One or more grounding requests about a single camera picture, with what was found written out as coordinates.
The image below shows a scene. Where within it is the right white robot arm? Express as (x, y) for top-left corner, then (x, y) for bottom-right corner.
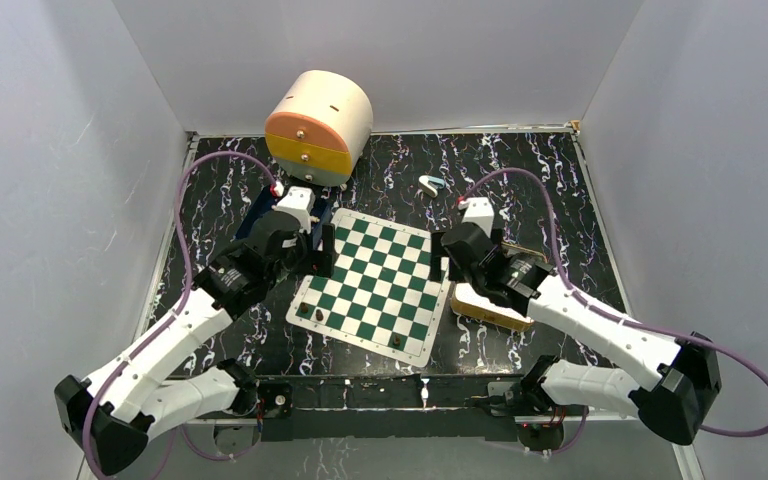
(430, 223), (721, 445)

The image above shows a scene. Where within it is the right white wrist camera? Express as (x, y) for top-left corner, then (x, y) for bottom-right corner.
(457, 197), (495, 237)

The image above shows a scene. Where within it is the dark blue plastic bin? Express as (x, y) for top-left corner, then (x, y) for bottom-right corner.
(234, 186), (334, 247)

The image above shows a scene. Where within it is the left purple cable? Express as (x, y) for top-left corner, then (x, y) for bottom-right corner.
(82, 150), (286, 480)

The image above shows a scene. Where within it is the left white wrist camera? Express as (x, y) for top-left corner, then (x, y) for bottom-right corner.
(274, 186), (315, 233)

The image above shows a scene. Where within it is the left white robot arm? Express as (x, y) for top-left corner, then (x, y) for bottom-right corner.
(54, 209), (335, 479)

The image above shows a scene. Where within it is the round drawer cabinet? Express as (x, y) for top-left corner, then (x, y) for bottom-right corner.
(264, 70), (374, 187)

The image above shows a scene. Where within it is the green white chess board mat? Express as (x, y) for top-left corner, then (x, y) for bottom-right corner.
(286, 208), (451, 368)

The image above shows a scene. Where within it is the small white blue clip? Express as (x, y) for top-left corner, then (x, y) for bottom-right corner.
(418, 175), (447, 198)

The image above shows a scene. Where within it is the black base frame rail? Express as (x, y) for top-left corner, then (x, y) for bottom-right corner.
(211, 374), (567, 458)

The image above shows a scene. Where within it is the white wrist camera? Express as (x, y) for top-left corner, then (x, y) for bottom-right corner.
(274, 186), (315, 233)
(457, 197), (495, 237)

